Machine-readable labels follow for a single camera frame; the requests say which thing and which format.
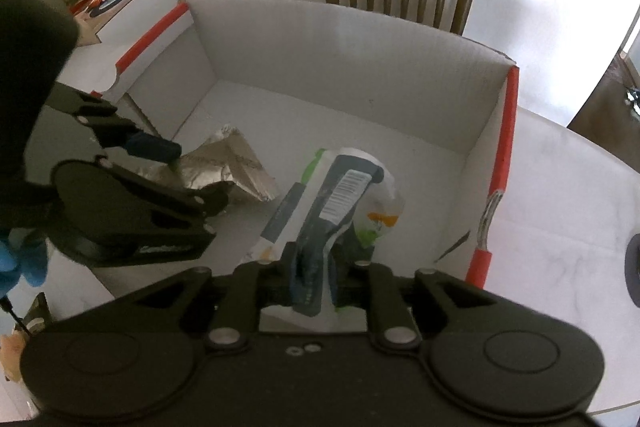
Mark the grey round cable grommet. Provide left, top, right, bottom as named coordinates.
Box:
left=625, top=232, right=640, bottom=303

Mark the silver foil wrapper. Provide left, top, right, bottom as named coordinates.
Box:
left=167, top=124, right=281, bottom=202

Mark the red and white cardboard box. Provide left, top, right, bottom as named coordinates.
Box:
left=102, top=0, right=521, bottom=338

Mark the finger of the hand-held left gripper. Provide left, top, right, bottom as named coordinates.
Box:
left=47, top=82, right=182, bottom=162
left=99, top=156, right=231, bottom=219

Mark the person's left hand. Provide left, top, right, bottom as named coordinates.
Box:
left=0, top=227, right=52, bottom=299

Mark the thin black cable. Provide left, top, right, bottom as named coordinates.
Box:
left=0, top=297, right=28, bottom=335

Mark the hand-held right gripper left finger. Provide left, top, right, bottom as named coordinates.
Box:
left=132, top=243, right=303, bottom=354

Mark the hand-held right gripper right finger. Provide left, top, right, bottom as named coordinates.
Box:
left=327, top=256, right=503, bottom=354

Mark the green white grey snack pouch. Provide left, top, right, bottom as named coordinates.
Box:
left=250, top=147, right=406, bottom=320

